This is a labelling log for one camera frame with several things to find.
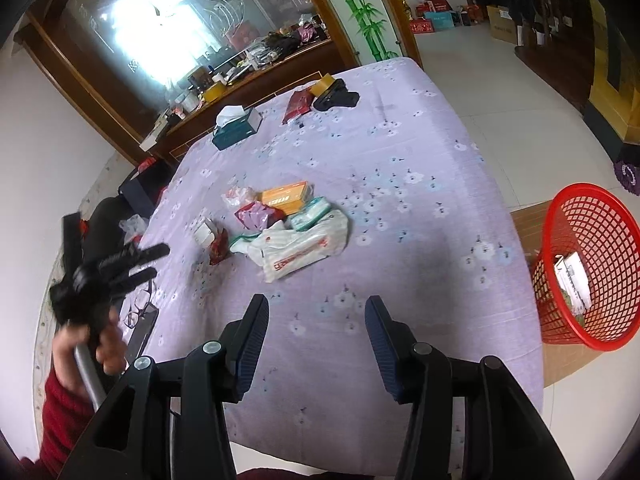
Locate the dark red wrapper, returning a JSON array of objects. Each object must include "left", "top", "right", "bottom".
[{"left": 207, "top": 229, "right": 230, "bottom": 266}]

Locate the white blue carton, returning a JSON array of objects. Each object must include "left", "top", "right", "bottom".
[{"left": 554, "top": 252, "right": 592, "bottom": 318}]

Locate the clear plastic bag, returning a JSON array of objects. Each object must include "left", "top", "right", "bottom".
[{"left": 221, "top": 185, "right": 258, "bottom": 211}]

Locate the purple snack packet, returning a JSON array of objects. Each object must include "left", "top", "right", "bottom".
[{"left": 234, "top": 202, "right": 288, "bottom": 231}]

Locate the white printed plastic bag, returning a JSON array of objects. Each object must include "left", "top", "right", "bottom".
[{"left": 246, "top": 209, "right": 349, "bottom": 283}]

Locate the orange medicine box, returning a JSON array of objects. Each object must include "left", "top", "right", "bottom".
[{"left": 259, "top": 181, "right": 312, "bottom": 216}]

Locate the red sleeve forearm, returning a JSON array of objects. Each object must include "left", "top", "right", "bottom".
[{"left": 20, "top": 368, "right": 93, "bottom": 479}]

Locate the left hand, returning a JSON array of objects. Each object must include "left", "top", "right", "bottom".
[{"left": 51, "top": 306, "right": 129, "bottom": 401}]

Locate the black sofa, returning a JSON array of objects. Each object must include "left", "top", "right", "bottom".
[{"left": 82, "top": 195, "right": 134, "bottom": 271}]

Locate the black smartphone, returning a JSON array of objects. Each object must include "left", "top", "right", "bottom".
[{"left": 126, "top": 306, "right": 158, "bottom": 364}]

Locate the cardboard covered stool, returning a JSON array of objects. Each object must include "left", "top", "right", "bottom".
[{"left": 508, "top": 199, "right": 601, "bottom": 388}]

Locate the red mesh waste basket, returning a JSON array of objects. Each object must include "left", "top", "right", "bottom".
[{"left": 532, "top": 183, "right": 639, "bottom": 352}]

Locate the wooden sideboard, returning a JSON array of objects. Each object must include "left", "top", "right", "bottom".
[{"left": 151, "top": 40, "right": 359, "bottom": 165}]

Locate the teal tissue box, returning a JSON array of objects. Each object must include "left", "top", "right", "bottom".
[{"left": 212, "top": 105, "right": 262, "bottom": 151}]

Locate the lilac floral tablecloth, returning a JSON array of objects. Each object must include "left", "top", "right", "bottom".
[{"left": 122, "top": 58, "right": 544, "bottom": 476}]

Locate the red packet far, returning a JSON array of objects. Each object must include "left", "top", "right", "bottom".
[{"left": 282, "top": 88, "right": 314, "bottom": 125}]

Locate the purple mop head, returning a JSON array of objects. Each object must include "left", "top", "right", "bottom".
[{"left": 614, "top": 160, "right": 640, "bottom": 196}]

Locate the yellow tape roll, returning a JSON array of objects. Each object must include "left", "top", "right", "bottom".
[{"left": 308, "top": 74, "right": 335, "bottom": 98}]

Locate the black wallet pouch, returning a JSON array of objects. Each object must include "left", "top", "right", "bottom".
[{"left": 314, "top": 78, "right": 360, "bottom": 112}]

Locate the gold pillar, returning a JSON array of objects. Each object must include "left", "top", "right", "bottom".
[{"left": 584, "top": 0, "right": 639, "bottom": 162}]

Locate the cardboard box far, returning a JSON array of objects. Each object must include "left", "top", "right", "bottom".
[{"left": 487, "top": 6, "right": 518, "bottom": 44}]

